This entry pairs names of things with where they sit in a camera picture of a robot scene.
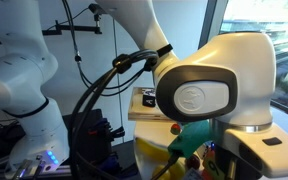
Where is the black camera mount rod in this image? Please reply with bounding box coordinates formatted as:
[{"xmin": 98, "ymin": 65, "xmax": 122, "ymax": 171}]
[{"xmin": 0, "ymin": 3, "xmax": 107, "ymax": 48}]

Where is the wooden tray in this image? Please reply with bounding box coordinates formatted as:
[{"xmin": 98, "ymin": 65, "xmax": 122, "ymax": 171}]
[{"xmin": 127, "ymin": 87, "xmax": 172, "ymax": 122}]

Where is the yellow plastic lemon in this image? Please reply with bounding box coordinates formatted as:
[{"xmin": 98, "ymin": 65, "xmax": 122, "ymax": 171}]
[{"xmin": 168, "ymin": 159, "xmax": 187, "ymax": 180}]

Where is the yellow plastic banana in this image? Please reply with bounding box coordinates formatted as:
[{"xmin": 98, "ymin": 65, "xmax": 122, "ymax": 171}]
[{"xmin": 135, "ymin": 137, "xmax": 172, "ymax": 164}]

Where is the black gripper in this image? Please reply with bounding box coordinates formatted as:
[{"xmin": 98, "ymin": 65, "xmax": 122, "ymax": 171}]
[{"xmin": 215, "ymin": 144, "xmax": 263, "ymax": 180}]

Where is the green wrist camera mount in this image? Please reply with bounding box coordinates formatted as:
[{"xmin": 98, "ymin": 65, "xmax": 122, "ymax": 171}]
[{"xmin": 167, "ymin": 119, "xmax": 216, "ymax": 159}]

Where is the thin black cable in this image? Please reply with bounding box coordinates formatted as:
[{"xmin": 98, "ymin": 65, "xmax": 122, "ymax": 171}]
[{"xmin": 61, "ymin": 0, "xmax": 145, "ymax": 98}]

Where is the black equipment stand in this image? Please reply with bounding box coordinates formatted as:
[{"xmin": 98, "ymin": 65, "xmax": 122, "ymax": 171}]
[{"xmin": 62, "ymin": 108, "xmax": 127, "ymax": 180}]

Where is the gray soft cube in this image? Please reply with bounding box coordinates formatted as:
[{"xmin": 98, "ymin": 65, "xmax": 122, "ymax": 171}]
[{"xmin": 183, "ymin": 168, "xmax": 202, "ymax": 180}]

